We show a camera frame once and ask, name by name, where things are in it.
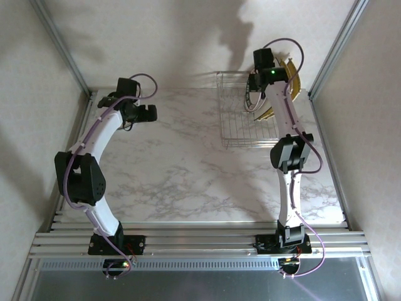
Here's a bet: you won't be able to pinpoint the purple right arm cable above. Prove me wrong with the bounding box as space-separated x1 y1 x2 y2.
264 37 328 278

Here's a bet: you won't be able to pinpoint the aluminium side rail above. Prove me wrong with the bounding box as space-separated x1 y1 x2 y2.
48 90 96 231
308 93 353 231

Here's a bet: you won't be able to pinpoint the aluminium corner post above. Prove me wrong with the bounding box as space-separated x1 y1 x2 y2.
28 0 95 98
308 0 370 100

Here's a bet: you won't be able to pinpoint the grey metal panel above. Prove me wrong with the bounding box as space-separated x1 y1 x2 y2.
31 269 370 301

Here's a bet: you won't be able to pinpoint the grey slotted cable duct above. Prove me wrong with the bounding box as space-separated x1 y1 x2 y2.
39 257 281 272

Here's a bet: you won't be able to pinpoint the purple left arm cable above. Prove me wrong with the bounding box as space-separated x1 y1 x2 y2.
61 73 159 280

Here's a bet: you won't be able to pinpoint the aluminium frame rails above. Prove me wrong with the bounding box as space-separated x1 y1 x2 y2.
26 211 372 260

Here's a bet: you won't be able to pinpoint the square bamboo pattern plate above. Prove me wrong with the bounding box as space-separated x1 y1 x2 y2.
253 58 303 124

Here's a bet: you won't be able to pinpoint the chrome wire dish rack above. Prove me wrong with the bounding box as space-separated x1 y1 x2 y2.
215 70 284 148

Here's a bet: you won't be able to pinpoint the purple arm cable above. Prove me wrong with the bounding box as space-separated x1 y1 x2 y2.
264 37 328 278
61 73 159 280

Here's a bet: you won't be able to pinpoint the controller board with LED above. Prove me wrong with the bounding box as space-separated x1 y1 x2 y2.
277 255 301 280
102 258 132 280

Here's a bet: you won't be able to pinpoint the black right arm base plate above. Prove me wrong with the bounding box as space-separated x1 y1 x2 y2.
254 233 313 255

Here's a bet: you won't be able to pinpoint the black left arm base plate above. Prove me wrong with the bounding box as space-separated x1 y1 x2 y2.
87 234 147 255

